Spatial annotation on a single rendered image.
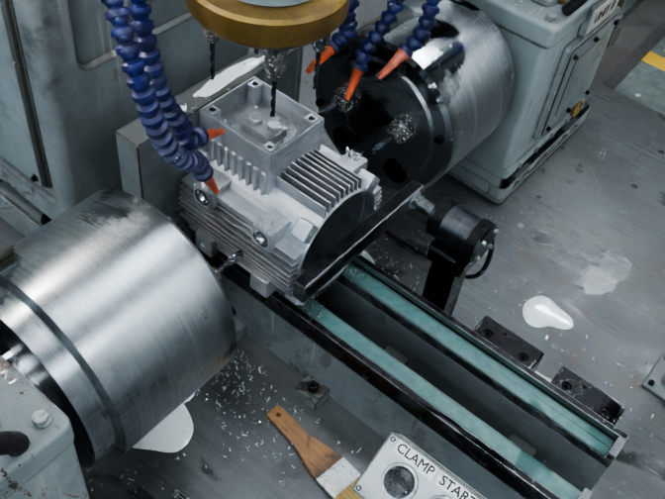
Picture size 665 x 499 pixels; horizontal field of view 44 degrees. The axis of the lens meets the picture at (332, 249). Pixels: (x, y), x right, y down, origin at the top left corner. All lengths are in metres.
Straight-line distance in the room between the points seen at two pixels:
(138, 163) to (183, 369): 0.27
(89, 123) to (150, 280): 0.32
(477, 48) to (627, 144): 0.58
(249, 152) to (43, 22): 0.27
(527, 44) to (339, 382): 0.57
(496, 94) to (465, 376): 0.41
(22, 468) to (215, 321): 0.26
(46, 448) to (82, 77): 0.49
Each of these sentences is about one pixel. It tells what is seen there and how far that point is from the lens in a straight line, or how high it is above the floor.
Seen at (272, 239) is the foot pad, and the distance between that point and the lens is 0.99.
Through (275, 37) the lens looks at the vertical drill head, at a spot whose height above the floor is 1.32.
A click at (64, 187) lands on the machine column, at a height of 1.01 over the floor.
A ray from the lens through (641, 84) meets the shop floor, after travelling 3.42.
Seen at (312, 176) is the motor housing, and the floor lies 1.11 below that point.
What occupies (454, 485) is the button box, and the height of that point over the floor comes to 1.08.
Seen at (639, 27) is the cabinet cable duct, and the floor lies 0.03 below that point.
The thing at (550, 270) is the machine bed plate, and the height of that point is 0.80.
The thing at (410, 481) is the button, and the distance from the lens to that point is 0.82.
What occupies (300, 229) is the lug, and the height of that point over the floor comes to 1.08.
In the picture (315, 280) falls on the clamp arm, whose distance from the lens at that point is 1.00.
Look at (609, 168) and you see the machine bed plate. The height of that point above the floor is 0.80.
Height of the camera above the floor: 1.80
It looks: 48 degrees down
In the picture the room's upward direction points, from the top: 8 degrees clockwise
